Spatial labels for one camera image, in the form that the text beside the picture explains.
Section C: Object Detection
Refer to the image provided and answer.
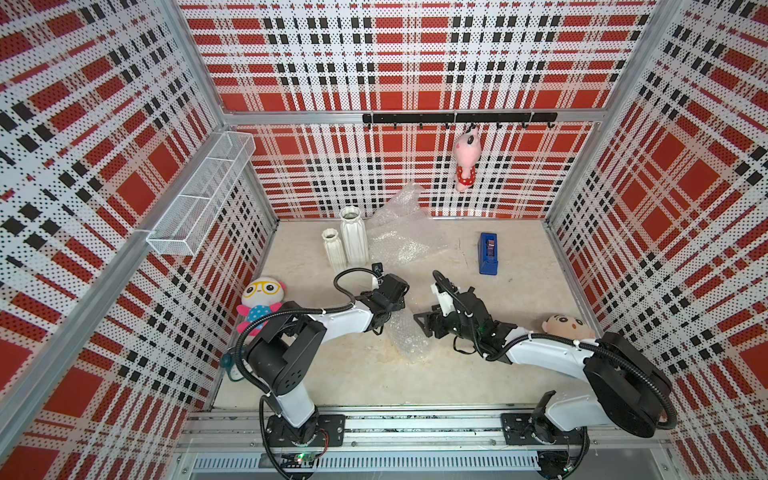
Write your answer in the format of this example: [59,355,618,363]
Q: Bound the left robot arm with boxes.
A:
[233,267,410,428]

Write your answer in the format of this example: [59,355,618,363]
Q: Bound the black hook rail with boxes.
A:
[362,112,558,126]

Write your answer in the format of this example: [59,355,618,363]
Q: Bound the blue box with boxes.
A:
[478,232,499,276]

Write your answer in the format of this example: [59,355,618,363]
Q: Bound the clear wall shelf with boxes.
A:
[147,131,255,256]

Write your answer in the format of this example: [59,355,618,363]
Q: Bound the teal alarm clock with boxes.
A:
[221,350,243,382]

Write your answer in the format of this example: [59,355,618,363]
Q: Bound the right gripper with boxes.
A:
[413,304,478,344]

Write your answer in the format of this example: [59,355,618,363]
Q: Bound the crumpled bubble wrap pile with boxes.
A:
[366,183,449,267]

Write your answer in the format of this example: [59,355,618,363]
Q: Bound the tall white ribbed vase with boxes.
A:
[340,206,369,267]

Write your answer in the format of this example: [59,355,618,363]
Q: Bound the metal base rail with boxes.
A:
[168,405,686,479]

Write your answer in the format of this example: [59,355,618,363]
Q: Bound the short white ribbed vase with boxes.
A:
[322,228,347,273]

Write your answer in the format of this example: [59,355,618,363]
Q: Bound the owl plush toy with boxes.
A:
[236,276,286,333]

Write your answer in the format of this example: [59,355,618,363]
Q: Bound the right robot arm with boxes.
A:
[414,271,678,444]

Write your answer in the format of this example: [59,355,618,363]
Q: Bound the pink hanging plush toy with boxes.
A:
[453,128,482,192]

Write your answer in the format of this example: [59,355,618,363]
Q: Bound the doll head plush toy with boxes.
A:
[542,315,596,340]

